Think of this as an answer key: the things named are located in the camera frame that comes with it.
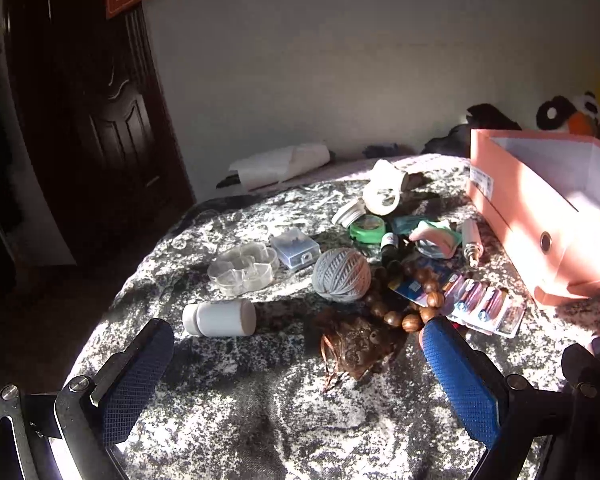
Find grey twine ball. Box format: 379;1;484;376
312;247;372;304

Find black clothing pile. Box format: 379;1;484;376
422;103;521;158

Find dark wooden door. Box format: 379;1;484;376
4;0;195;266

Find pink cardboard box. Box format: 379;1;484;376
467;130;600;306

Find blue battery blister pack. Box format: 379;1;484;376
389;258;526;339

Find wooden bead bracelet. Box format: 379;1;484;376
364;261;448;335

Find white plastic pill bottle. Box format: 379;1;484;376
182;299;257;337

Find panda penguin plush toy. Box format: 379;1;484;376
535;91;600;140

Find teal foil sachet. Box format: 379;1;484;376
390;216;426;237

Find small dark dropper bottle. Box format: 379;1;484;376
380;232;400;266

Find pink and green pouch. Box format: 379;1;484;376
408;220;462;260

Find clear rectangular plastic box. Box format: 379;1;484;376
271;226;322;271

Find white tape roll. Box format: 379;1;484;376
362;159;408;217

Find white jar lid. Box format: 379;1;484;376
332;198;366;229

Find clear flower-shaped plastic box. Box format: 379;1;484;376
208;242;279;297

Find white spark plug tube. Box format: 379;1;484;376
460;219;483;268

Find brown crinkled wrapper bundle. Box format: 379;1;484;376
314;309;407;392

